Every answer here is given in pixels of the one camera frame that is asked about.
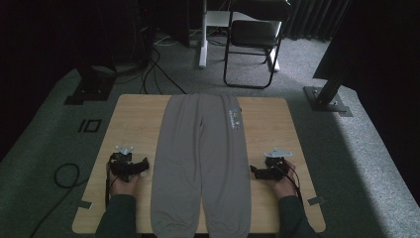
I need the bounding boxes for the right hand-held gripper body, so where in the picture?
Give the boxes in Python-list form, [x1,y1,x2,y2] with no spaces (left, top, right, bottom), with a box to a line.
[259,147,293,182]

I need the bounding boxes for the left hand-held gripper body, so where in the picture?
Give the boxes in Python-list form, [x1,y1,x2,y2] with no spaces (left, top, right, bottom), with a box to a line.
[108,145,144,183]

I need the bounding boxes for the grey pants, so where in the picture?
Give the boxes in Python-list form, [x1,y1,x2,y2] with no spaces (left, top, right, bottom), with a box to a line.
[150,92,253,238]

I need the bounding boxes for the person's left hand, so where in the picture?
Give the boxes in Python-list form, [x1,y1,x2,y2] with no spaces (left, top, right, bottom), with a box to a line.
[106,163,142,197]

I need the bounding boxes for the person's right hand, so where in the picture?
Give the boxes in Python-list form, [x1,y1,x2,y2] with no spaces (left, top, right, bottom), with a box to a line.
[269,160,298,200]

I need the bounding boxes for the black stand base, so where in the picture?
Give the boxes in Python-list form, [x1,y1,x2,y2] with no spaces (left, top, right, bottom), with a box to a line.
[63,64,117,106]

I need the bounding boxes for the black metal stand with plate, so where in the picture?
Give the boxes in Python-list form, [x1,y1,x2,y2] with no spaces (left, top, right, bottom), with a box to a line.
[303,62,354,118]

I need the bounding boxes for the black folding chair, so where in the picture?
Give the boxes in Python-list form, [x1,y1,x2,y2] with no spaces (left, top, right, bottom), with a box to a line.
[223,0,293,90]

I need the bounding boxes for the dark curtain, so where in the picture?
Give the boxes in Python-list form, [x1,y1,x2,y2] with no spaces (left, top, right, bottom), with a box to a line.
[282,0,352,43]

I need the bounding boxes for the right hand-held gripper cable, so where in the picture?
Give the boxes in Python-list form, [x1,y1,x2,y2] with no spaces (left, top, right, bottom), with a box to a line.
[278,164,304,203]

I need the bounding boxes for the hand-held gripper cable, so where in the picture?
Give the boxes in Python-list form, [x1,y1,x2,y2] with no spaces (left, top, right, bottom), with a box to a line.
[104,162,113,210]
[278,164,304,203]

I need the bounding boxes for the left hand-held gripper cable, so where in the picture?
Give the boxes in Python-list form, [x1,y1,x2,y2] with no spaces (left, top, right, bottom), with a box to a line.
[104,162,113,210]

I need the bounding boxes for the looped black floor cable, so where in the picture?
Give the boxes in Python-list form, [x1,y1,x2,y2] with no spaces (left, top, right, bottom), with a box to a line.
[29,162,91,238]

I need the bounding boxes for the bundle of black floor cables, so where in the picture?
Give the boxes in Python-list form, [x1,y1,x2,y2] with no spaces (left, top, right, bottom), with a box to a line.
[92,46,188,96]

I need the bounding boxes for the white desk frame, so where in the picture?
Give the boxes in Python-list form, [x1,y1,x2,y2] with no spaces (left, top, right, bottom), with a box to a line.
[197,0,282,72]

